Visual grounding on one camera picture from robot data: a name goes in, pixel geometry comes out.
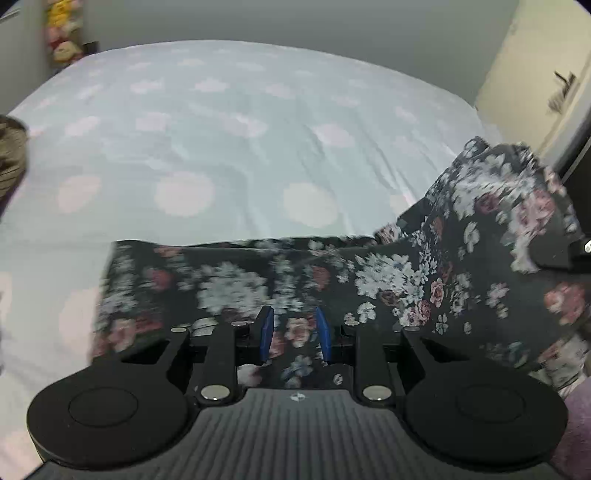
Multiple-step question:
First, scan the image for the dark floral garment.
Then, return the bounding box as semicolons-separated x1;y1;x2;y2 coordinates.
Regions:
91;138;590;389

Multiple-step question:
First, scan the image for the purple fleece jacket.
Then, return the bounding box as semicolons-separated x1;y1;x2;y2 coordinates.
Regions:
552;378;591;480

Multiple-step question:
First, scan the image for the olive striped garment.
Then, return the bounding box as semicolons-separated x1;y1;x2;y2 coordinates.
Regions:
0;115;28;214

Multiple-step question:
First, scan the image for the polka dot bed sheet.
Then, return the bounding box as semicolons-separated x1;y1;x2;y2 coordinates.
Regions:
1;41;501;479

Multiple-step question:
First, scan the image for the cream door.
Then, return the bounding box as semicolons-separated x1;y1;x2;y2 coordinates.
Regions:
475;1;590;166

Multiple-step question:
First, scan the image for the black wall socket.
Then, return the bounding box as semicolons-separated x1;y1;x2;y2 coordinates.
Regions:
82;41;100;56

